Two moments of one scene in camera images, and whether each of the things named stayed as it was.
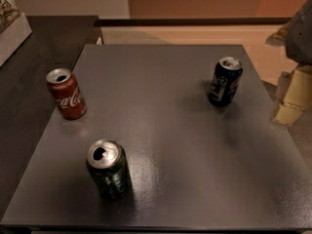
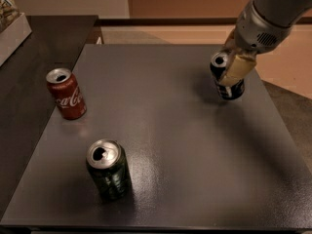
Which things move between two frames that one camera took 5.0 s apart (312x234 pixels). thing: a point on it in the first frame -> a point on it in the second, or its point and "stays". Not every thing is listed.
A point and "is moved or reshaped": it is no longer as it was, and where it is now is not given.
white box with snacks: [15, 27] stays
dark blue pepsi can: [225, 81] is moved or reshaped
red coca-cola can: [66, 93] stays
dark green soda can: [110, 169] stays
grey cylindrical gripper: [300, 38] -> [254, 33]
